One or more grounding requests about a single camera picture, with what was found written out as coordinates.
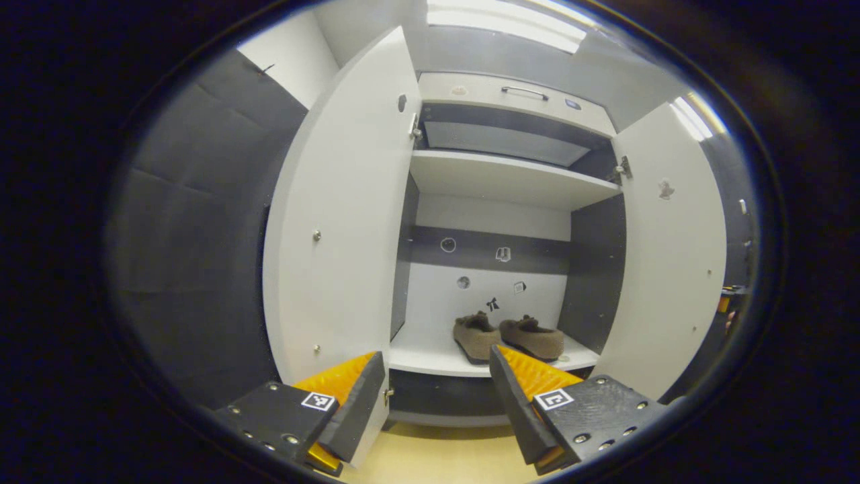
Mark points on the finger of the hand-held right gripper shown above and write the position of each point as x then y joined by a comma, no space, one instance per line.
723,304

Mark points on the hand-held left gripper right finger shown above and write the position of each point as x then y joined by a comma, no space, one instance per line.
514,403

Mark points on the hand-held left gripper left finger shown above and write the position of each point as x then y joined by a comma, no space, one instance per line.
359,403

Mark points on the brown slipper shoe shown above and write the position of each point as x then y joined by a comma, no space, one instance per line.
537,339
476,339

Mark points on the white cabinet door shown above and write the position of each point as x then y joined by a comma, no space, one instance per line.
336,222
665,269

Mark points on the white shoe cabinet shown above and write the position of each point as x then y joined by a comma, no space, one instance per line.
490,228

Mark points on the white cabinet shelf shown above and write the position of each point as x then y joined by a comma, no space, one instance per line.
504,178

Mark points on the white cabinet drawer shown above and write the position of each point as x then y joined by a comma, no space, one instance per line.
484,101

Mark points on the ceiling light panel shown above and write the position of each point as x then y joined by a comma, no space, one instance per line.
699,117
504,23

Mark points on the black backdrop cloth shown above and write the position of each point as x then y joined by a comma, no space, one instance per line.
195,235

